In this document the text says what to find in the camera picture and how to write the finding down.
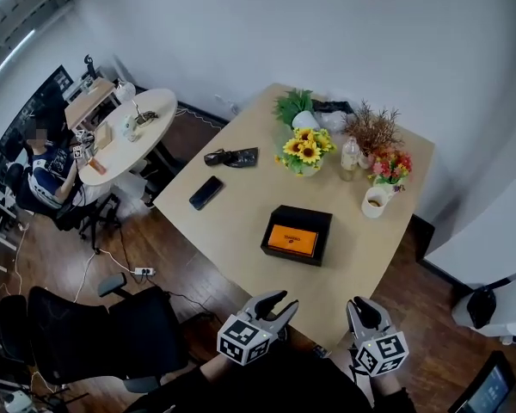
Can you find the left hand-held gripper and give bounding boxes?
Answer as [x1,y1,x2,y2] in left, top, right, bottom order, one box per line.
[217,290,300,367]

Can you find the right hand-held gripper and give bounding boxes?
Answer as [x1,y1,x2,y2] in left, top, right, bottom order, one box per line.
[346,295,409,378]

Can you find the orange packet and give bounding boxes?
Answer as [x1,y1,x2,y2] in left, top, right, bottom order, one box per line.
[267,224,319,257]

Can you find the black rectangular box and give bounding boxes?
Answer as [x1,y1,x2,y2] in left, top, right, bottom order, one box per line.
[260,204,334,268]

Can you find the person's left forearm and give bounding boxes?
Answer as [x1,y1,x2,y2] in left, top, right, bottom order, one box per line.
[200,353,233,386]

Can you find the person's right forearm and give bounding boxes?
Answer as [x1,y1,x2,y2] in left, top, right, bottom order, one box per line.
[369,372,403,398]

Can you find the person's black top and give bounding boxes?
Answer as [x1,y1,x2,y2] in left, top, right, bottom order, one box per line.
[124,350,418,413]

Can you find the light wooden square table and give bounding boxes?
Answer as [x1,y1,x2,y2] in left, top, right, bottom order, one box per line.
[152,83,435,352]

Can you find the white mug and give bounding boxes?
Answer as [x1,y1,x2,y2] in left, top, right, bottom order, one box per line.
[360,186,396,219]

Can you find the black smartphone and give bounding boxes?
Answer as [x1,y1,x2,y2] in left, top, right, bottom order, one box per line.
[188,176,224,212]

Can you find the black-framed tablet screen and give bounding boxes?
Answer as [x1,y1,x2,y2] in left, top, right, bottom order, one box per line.
[449,350,516,413]

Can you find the white low appliance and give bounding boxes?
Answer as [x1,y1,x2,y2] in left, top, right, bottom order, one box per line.
[451,281,516,346]

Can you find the potted red pink flowers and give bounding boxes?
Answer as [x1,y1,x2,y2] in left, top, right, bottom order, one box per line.
[368,148,413,188]

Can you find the clear bottle yellowish liquid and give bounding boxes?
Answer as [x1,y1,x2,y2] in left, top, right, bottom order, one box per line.
[340,135,361,182]

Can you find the crumpled black plastic bag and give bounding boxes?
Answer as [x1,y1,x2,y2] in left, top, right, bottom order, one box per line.
[203,146,260,169]

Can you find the potted yellow sunflowers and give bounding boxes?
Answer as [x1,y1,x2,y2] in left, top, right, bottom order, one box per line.
[274,126,337,178]

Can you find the black mesh office chair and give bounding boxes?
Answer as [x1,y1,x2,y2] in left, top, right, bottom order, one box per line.
[0,271,190,395]

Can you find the dried brown plant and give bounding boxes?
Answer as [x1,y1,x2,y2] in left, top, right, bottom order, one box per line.
[341,100,403,170]

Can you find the white plastic bag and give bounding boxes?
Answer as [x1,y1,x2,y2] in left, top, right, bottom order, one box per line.
[111,170,156,206]

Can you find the clear plastic wrap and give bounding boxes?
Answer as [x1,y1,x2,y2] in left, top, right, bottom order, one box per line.
[320,112,349,135]

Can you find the green leafy plant white pot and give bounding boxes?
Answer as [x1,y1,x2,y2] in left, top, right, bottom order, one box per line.
[273,88,322,131]

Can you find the black bundle behind plants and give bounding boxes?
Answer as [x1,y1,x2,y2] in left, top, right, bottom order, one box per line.
[312,99,354,115]

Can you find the round light wooden table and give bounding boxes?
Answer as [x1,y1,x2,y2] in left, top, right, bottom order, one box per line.
[77,87,179,206]

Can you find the small white cup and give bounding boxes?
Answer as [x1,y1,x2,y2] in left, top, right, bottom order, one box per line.
[120,116,139,142]

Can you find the small wooden box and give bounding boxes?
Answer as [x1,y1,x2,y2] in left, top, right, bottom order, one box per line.
[93,122,113,150]

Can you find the white desk lamp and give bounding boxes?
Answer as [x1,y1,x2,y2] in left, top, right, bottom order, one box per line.
[114,78,159,126]

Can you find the small wooden side desk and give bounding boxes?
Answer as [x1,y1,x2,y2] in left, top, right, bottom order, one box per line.
[64,77,117,133]

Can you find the large black screen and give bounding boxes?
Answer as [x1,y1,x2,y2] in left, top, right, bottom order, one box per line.
[0,65,74,184]

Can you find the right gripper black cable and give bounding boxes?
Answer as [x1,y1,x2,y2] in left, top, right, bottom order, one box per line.
[347,346,359,382]

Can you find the black floor cable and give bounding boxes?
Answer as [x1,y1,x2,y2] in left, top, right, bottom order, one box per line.
[154,273,220,317]

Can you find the white floor cable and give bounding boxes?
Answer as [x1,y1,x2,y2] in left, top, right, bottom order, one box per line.
[72,247,137,305]

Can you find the white zigzag cable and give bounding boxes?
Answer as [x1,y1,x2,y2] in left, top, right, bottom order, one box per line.
[175,105,229,126]

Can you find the white wall socket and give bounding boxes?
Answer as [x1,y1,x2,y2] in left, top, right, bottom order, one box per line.
[214,95,240,115]

